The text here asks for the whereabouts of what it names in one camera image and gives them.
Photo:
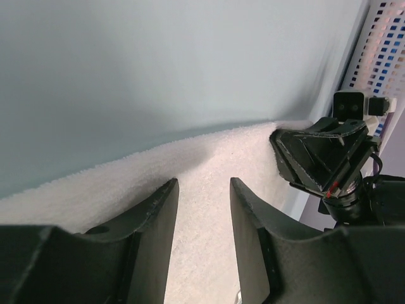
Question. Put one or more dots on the white towel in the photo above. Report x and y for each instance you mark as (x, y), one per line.
(203, 266)

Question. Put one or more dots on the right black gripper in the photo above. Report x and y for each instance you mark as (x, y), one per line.
(333, 157)

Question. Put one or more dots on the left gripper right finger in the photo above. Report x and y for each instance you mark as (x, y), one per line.
(281, 260)

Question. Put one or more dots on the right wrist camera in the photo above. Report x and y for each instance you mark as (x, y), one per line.
(362, 105)

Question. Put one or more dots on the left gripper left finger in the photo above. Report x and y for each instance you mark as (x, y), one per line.
(124, 260)

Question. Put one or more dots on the right white plastic basket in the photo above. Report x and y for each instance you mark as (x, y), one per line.
(377, 64)

